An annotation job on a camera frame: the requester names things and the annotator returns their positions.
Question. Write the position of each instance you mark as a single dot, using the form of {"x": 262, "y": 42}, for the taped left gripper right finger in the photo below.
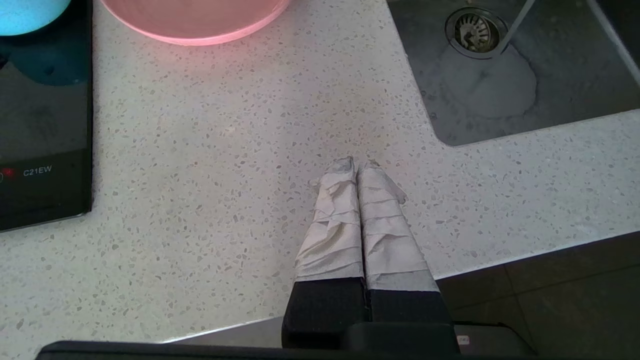
{"x": 392, "y": 250}

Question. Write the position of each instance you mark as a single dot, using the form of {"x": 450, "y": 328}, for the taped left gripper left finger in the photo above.
{"x": 332, "y": 245}

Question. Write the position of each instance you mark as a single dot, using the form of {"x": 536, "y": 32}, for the pink plate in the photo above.
{"x": 200, "y": 20}

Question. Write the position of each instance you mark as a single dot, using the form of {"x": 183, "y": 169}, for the teal bowl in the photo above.
{"x": 25, "y": 15}

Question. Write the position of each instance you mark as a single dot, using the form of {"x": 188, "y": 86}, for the stainless steel sink basin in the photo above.
{"x": 550, "y": 95}

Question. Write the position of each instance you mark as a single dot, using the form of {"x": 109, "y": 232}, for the round metal drain strainer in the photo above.
{"x": 472, "y": 31}

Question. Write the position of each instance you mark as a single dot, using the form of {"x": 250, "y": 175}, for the running water stream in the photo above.
{"x": 515, "y": 25}

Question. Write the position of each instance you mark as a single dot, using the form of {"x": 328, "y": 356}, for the black stove cooktop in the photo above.
{"x": 45, "y": 125}

